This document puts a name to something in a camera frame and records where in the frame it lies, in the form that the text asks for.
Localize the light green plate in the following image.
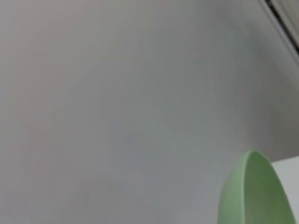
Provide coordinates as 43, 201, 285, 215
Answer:
217, 150, 297, 224

